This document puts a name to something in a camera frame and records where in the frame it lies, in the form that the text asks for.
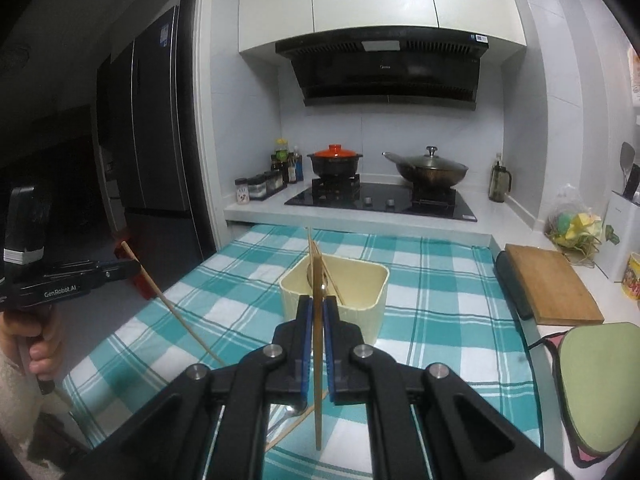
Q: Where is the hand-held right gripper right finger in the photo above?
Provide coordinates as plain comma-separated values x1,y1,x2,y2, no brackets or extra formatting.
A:
322,297,571,480

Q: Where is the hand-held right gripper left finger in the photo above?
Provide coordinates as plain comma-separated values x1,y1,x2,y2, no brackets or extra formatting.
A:
75,296,316,480

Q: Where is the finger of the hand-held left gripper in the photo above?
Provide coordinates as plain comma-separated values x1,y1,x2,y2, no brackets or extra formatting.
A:
97,259,143,285

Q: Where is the cream utensil box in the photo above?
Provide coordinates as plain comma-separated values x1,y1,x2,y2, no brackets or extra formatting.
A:
279,252,391,346

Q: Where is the wooden chopstick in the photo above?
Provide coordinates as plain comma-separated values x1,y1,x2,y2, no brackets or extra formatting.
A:
311,240,347,306
306,226,326,452
264,394,329,454
121,241,227,368

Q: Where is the metal spoon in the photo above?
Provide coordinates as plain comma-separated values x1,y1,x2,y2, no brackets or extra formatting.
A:
269,402,307,437

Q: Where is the person's left forearm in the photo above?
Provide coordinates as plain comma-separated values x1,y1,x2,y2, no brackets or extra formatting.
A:
0,345,68,467

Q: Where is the person's left hand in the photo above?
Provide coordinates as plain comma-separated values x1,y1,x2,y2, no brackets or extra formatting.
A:
0,309,64,384

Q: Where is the teal checkered tablecloth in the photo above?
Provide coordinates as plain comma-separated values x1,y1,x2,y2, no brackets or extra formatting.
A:
62,224,544,480

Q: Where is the grey refrigerator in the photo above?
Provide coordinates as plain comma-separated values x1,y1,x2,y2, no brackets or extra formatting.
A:
95,5,217,267

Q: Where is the black gas stove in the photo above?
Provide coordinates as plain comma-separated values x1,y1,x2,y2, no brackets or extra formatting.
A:
284,179,478,223

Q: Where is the condiment bottles group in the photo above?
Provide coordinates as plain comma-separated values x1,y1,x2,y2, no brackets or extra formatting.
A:
248,169,288,202

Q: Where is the black pot with orange lid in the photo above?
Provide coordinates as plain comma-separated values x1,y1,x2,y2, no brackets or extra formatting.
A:
306,144,365,179

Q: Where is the yellow cap condiment bottle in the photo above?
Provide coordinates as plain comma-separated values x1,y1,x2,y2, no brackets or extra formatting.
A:
273,138,291,184

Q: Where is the wok with glass lid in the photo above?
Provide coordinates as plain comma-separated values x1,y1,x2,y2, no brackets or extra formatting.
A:
382,146,470,192

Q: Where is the wooden cutting board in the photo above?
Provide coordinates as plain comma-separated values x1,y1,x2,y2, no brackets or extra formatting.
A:
504,243,606,326

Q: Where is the plastic bag of sponges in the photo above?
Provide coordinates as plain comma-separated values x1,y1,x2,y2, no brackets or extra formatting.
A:
544,185,609,267

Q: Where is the green mat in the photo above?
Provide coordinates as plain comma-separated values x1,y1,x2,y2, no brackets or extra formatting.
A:
525,322,640,469

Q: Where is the black range hood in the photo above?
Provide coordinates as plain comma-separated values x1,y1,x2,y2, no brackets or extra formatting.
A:
275,27,491,111

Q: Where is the white utensil holder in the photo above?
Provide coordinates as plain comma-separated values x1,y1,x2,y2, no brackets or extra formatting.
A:
597,190,640,281

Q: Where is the yellow printed cup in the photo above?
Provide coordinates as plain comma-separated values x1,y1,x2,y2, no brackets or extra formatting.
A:
622,252,640,302

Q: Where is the grey spatula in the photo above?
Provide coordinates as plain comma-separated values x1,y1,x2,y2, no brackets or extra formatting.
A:
620,141,637,196

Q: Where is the hanging printed towel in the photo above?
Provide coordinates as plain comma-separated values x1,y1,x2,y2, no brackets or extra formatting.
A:
627,45,640,107

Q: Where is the glass oil jar with handle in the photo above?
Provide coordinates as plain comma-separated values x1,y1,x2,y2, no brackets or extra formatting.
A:
489,152,514,204

